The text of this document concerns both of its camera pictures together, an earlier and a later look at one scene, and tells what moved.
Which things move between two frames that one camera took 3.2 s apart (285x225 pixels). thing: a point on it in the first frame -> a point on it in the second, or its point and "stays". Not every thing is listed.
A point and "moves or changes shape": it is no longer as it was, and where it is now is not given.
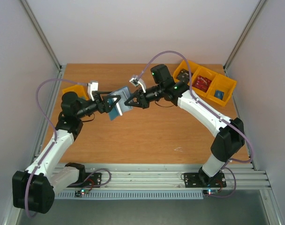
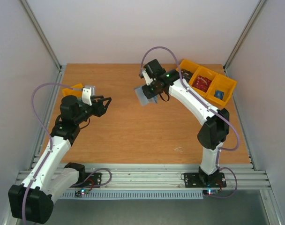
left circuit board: (78, 193) stays
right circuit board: (210, 191) stays
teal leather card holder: (119, 107) moves or changes shape
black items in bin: (183, 76) stays
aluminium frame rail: (240, 176) stays
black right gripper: (142, 98) -> (147, 91)
